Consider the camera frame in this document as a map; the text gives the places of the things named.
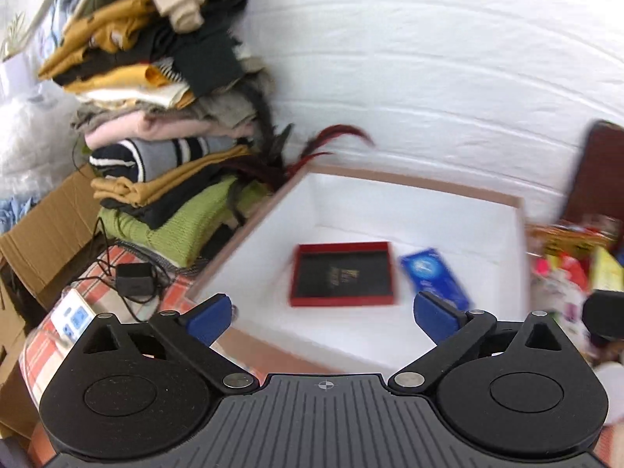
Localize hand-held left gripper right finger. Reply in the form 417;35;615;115
387;291;581;395

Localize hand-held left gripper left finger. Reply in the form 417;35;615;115
73;294;257;395

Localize brown cardboard box white inside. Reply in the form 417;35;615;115
188;165;534;376

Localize blue rectangular box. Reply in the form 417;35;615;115
399;248;476;310

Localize orange yellow packet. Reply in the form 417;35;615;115
529;223;617;255

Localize red tray box black inside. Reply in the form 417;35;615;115
289;241;397;308

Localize white power strip blue sockets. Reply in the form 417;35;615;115
49;289;96;342

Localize stack of folded clothes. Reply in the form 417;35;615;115
38;0;288;269

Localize plaid blanket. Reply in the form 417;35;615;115
19;244;624;468

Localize plain brown cardboard carton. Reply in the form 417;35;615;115
0;163;105;442

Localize red black feathers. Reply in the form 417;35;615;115
227;83;376;225

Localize light blue cloth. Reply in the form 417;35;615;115
0;197;37;237

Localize white plastic bag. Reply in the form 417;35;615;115
0;97;83;215

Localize pale floral cloth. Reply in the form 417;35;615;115
0;0;79;64

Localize black power adapter with cable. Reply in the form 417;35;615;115
73;217;171;323

